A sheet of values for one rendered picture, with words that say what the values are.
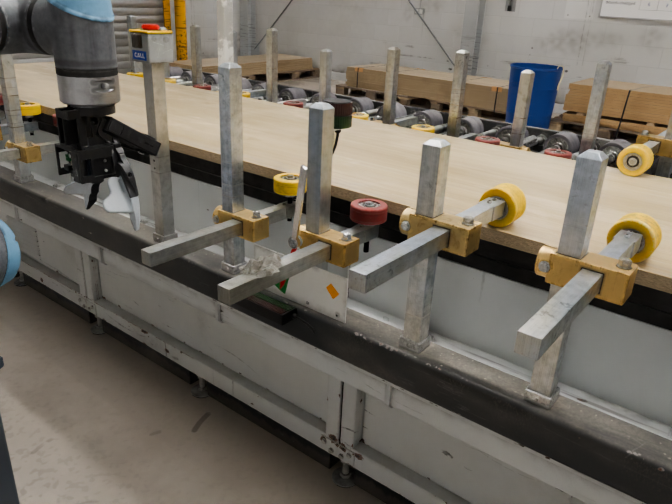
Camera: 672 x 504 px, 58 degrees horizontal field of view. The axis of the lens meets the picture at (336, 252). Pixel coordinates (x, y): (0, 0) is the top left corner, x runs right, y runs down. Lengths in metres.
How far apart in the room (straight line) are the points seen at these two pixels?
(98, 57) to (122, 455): 1.34
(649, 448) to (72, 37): 1.06
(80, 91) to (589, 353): 1.01
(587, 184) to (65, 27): 0.78
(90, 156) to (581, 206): 0.75
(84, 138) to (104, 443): 1.25
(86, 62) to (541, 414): 0.90
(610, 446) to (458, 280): 0.47
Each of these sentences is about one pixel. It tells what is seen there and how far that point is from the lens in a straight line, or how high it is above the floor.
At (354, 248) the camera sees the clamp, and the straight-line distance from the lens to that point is 1.20.
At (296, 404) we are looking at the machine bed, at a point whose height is 0.18.
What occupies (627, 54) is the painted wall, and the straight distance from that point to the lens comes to 8.32.
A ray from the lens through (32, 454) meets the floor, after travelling 2.13.
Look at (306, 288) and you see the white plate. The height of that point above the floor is 0.74.
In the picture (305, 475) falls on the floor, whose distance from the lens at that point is 1.91.
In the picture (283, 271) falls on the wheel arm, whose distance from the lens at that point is 1.10.
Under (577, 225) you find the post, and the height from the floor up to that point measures 1.02.
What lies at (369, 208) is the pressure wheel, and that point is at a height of 0.91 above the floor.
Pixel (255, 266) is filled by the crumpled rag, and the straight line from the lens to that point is 1.07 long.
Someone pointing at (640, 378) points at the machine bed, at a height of 0.69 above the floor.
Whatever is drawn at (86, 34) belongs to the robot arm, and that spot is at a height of 1.25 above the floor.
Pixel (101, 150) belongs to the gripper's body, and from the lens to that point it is 1.04.
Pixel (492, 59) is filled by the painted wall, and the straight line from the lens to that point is 8.89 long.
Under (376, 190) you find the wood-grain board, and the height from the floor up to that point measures 0.90.
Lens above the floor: 1.32
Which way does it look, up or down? 23 degrees down
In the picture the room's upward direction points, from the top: 3 degrees clockwise
